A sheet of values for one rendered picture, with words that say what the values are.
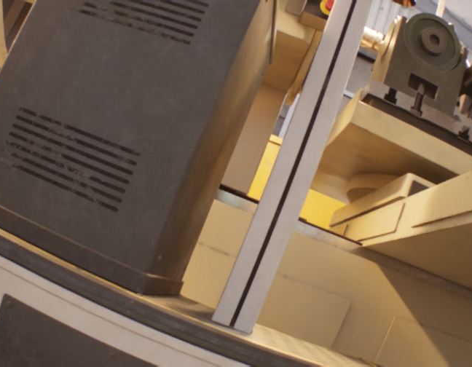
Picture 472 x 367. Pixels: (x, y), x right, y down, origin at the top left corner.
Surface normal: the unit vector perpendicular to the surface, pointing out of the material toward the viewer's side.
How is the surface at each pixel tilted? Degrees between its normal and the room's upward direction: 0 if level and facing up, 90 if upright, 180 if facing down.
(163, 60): 90
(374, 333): 90
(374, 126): 90
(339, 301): 90
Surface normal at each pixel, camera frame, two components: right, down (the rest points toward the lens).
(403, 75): 0.04, -0.11
